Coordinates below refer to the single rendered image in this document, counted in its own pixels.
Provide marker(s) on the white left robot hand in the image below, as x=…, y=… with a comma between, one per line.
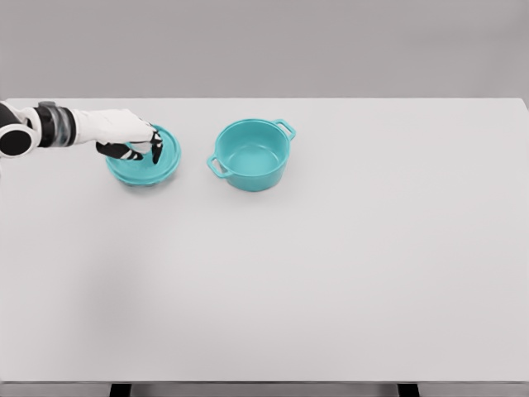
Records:
x=120, y=128

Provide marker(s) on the teal pot lid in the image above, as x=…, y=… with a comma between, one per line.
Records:
x=165, y=157

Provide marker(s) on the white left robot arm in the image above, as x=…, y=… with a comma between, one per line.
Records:
x=45, y=126

